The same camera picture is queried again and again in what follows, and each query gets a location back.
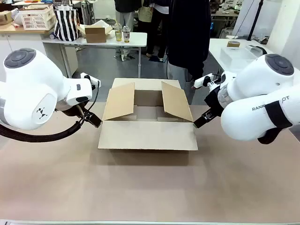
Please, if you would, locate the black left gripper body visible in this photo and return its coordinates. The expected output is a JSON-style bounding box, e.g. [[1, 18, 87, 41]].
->
[[55, 103, 87, 119]]

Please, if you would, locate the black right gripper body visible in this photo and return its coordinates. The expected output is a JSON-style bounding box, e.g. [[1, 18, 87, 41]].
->
[[203, 87, 225, 118]]

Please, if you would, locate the brown cardboard packing box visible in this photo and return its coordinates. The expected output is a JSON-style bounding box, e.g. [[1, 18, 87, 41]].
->
[[97, 78, 199, 153]]

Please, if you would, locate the small open cardboard box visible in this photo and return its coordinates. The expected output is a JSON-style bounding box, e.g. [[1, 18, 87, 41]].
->
[[76, 20, 114, 44]]

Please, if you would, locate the cardboard box on cabinet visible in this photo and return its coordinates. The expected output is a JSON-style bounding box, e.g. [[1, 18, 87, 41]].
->
[[0, 10, 13, 25]]

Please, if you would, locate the white side table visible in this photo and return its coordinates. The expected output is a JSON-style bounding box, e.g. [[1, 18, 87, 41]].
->
[[208, 38, 282, 75]]

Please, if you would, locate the clear plastic container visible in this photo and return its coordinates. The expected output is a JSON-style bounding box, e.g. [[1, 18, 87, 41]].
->
[[219, 46, 259, 69]]

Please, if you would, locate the person in dark sweatshirt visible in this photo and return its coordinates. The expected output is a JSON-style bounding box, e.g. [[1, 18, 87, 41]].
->
[[165, 0, 212, 105]]

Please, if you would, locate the brown packing tape roll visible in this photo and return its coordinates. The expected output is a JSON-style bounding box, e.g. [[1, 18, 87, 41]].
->
[[226, 40, 241, 49]]

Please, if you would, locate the plastic cup with yellow drink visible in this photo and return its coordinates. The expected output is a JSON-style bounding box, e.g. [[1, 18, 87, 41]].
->
[[113, 23, 123, 43]]

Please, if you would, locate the plastic cup with dark label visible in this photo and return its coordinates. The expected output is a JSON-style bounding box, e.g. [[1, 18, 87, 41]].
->
[[122, 26, 131, 44]]

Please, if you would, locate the white background table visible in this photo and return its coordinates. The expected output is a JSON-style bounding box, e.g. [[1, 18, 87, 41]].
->
[[42, 31, 148, 79]]

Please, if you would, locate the black white striped bag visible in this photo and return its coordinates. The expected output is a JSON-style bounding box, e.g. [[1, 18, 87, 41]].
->
[[53, 6, 81, 42]]

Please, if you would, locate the bystander in black trousers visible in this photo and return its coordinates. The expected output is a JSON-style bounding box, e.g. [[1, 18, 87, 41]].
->
[[137, 0, 168, 62]]

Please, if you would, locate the bystander in grey trousers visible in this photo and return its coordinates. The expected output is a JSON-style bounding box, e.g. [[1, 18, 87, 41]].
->
[[114, 0, 136, 62]]

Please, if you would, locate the white cabinet with wooden top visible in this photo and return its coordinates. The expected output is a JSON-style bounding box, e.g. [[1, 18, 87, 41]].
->
[[0, 22, 79, 79]]

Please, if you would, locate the white plastic crate basket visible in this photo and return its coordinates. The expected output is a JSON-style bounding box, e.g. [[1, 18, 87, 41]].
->
[[18, 4, 57, 31]]

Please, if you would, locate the black stand pole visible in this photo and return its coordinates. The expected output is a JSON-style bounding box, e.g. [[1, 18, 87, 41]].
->
[[247, 0, 261, 41]]

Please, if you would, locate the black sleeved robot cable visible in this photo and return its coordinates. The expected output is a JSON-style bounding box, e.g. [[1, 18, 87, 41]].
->
[[0, 120, 83, 143]]

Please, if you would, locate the black strap on arm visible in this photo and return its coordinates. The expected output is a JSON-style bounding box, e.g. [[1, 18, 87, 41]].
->
[[264, 100, 293, 129]]

